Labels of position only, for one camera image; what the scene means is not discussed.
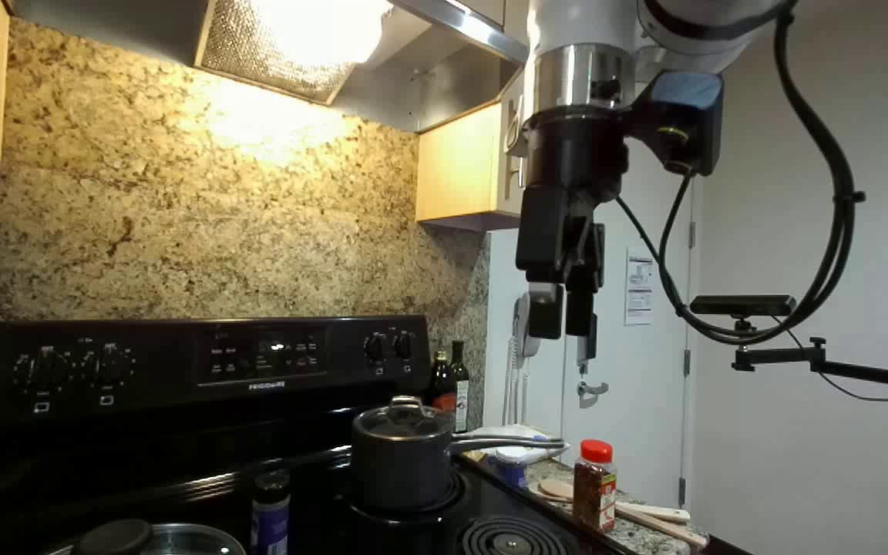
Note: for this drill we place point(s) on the black electric stove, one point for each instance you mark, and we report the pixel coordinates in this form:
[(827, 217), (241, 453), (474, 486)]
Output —
[(156, 357)]

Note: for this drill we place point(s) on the white door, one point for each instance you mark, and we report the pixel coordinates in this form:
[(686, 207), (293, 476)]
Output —
[(641, 411)]

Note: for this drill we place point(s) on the white wall phone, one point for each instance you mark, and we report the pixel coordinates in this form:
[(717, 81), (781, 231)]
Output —
[(519, 334)]

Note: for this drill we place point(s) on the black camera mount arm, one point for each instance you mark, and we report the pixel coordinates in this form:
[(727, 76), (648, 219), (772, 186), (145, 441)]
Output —
[(835, 366)]

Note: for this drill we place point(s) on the wooden spoon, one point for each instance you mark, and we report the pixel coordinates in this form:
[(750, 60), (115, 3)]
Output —
[(648, 517)]

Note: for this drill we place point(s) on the blue tub with white lid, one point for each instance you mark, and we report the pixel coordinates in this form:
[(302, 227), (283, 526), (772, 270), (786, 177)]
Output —
[(519, 463)]

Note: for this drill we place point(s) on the blue bottle with black cap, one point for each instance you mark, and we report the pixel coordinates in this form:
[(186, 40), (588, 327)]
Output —
[(274, 520)]

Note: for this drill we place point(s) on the steel range hood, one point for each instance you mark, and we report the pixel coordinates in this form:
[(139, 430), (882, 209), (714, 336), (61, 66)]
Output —
[(416, 72)]

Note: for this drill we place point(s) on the black door lock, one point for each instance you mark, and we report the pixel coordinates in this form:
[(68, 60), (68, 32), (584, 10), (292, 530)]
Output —
[(590, 353)]

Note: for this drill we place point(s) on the black stereo camera bar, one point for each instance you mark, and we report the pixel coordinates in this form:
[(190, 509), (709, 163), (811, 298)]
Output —
[(740, 307)]

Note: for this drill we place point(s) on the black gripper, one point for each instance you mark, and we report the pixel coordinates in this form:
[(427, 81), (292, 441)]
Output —
[(568, 172)]

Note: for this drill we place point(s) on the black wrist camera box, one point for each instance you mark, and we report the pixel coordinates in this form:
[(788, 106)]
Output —
[(686, 113)]

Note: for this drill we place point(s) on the steel pot with lid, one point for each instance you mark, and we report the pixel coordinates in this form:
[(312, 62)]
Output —
[(177, 536)]

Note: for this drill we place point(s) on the dark pot with lid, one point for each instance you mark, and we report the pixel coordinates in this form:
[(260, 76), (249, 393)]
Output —
[(401, 456)]

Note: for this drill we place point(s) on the spice container with orange lid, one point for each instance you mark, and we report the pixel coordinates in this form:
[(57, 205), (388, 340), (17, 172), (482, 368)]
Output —
[(598, 495)]

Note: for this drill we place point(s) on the dark glass bottle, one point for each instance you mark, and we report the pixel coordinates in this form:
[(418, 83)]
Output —
[(461, 379), (443, 387)]

